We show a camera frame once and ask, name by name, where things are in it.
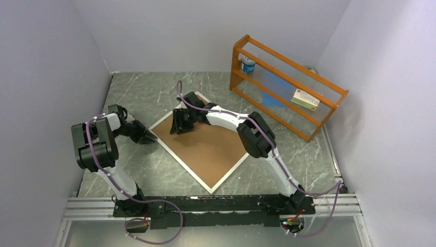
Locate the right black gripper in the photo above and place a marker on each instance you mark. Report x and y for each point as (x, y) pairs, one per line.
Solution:
(179, 126)

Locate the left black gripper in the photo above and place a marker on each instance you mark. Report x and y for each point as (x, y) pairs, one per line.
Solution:
(141, 137)

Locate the white picture frame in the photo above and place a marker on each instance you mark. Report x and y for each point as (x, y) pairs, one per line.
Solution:
(201, 150)

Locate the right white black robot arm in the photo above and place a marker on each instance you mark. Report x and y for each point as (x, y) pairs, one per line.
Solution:
(256, 136)

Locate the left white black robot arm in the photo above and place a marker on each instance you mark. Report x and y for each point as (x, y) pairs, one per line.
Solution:
(96, 149)

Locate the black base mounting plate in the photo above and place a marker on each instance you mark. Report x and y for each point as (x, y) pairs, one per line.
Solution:
(191, 211)

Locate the blue white can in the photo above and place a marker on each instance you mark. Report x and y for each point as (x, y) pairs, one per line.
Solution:
(247, 64)

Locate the small cream red box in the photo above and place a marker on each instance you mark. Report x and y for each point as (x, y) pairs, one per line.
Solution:
(305, 100)

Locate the orange wooden shelf rack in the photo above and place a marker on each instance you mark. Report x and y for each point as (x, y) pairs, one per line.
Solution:
(270, 87)

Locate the tape roll behind shelf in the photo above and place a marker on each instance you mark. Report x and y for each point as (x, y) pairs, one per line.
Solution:
(313, 70)

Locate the aluminium rail frame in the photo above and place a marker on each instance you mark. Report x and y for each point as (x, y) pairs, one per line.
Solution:
(88, 218)

